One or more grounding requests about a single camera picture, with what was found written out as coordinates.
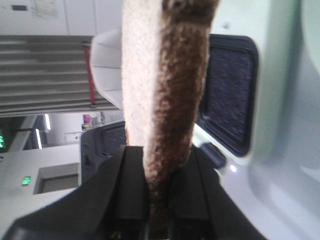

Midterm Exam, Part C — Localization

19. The mint green breakfast maker base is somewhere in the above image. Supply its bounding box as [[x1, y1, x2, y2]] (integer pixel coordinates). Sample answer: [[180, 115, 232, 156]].
[[193, 0, 320, 240]]

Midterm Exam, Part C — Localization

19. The bread slice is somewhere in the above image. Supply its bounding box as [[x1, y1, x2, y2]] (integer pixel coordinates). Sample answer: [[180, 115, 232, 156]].
[[121, 0, 219, 240]]

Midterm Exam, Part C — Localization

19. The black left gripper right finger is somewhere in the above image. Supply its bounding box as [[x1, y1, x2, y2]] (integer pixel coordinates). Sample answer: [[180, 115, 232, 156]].
[[168, 146, 225, 240]]

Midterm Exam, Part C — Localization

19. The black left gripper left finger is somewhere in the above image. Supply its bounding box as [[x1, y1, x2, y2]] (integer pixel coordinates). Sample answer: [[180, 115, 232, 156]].
[[106, 146, 149, 240]]

